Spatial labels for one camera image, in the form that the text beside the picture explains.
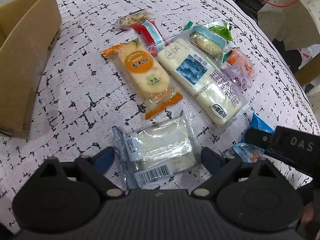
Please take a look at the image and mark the teal round cookie packet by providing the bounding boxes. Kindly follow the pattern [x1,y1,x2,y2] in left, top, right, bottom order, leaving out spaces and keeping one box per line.
[190,25,227,67]

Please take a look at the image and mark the brown cardboard box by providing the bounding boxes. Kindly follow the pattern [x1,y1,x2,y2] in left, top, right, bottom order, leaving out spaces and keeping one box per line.
[0,0,62,138]

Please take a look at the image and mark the red and blue candy packet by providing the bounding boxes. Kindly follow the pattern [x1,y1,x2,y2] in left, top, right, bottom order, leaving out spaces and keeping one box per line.
[133,20,165,56]

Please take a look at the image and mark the long white blueberry bar packet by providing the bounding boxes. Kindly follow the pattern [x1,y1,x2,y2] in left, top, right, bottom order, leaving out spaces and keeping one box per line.
[157,37,248,127]

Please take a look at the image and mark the blue snack packet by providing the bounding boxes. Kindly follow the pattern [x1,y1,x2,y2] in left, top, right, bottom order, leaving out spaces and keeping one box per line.
[232,113,274,163]

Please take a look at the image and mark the orange pink snack packet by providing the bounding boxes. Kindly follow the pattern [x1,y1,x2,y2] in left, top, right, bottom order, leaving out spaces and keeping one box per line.
[222,47,255,80]

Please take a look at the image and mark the orange rice cracker packet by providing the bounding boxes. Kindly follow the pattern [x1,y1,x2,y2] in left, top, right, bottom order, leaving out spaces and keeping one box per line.
[101,39,183,120]

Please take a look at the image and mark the white black-patterned tablecloth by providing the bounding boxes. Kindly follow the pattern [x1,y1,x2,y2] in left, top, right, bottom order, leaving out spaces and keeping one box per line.
[0,0,320,234]

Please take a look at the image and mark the purple round candy packet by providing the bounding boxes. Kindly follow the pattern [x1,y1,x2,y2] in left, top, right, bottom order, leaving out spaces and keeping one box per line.
[222,61,252,90]

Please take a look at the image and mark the clear white wafer packet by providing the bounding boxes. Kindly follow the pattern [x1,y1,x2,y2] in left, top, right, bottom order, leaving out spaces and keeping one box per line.
[112,110,200,189]

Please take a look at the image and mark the bright green snack packet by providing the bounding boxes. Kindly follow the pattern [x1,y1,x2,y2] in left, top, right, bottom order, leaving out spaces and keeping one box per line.
[183,21,233,46]

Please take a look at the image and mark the small peanut brittle packet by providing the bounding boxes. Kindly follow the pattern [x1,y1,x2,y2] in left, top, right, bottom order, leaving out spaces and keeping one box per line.
[117,9,150,30]

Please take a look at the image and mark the floral cream cloth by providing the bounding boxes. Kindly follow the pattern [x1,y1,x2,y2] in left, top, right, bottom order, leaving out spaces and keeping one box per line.
[258,0,320,50]

